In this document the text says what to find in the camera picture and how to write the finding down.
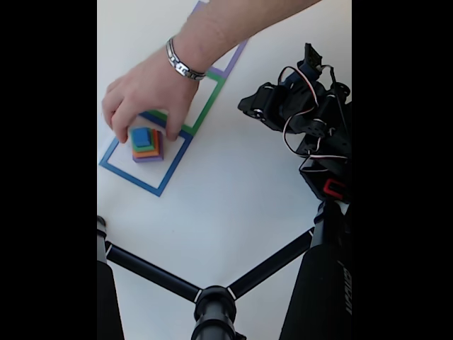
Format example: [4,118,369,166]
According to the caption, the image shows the purple square block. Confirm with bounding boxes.
[132,130,166,164]

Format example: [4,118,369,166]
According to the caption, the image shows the small blue cube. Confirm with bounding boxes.
[131,127,151,148]

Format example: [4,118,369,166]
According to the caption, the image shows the orange square block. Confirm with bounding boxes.
[132,130,159,159]

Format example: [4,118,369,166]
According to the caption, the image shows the green square block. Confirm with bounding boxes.
[130,129,156,153]

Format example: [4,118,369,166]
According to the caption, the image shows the person's right hand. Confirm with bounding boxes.
[101,52,202,145]

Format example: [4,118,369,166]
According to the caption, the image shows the thin black camera cable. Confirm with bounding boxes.
[298,66,351,174]

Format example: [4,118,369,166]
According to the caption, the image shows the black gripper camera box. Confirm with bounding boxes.
[297,42,326,77]

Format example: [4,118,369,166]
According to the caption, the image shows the purple square frame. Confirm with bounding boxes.
[193,0,248,79]

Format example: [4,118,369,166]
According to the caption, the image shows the green square frame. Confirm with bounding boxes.
[147,70,227,137]

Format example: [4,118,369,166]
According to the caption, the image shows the silver metal bracelet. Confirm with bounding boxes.
[165,35,208,81]

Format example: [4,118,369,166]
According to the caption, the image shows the blue square frame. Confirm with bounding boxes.
[98,111,194,198]

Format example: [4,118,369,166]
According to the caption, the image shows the black camera tripod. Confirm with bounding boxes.
[97,201,352,340]

